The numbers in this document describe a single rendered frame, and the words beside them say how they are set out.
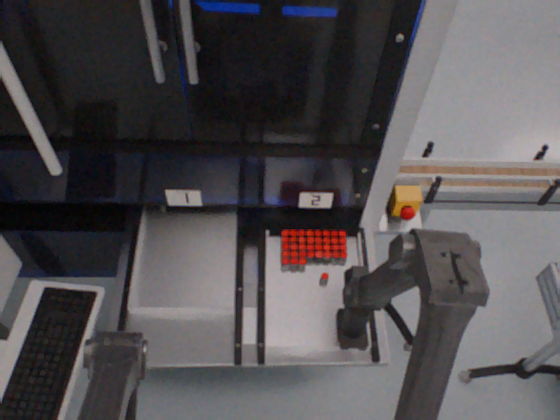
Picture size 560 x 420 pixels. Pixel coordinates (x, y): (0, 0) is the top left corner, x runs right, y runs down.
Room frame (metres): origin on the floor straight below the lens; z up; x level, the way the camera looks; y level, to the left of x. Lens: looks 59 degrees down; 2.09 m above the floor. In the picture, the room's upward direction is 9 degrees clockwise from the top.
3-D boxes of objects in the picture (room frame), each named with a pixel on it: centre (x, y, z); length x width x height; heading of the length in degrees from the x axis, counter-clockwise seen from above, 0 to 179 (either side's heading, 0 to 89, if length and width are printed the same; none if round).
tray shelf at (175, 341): (0.66, 0.14, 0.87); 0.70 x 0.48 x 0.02; 101
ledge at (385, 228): (0.97, -0.24, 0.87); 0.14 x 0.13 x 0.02; 11
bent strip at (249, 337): (0.55, 0.12, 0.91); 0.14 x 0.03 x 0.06; 10
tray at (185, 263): (0.70, 0.32, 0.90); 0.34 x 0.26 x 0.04; 11
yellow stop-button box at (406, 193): (0.93, -0.23, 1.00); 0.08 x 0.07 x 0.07; 11
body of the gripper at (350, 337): (0.52, -0.13, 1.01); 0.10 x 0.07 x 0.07; 10
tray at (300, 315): (0.66, -0.03, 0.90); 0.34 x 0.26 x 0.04; 10
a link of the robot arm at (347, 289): (0.56, -0.12, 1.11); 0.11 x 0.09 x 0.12; 8
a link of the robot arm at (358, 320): (0.53, -0.13, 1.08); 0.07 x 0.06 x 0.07; 8
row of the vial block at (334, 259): (0.75, -0.01, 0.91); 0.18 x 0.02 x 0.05; 100
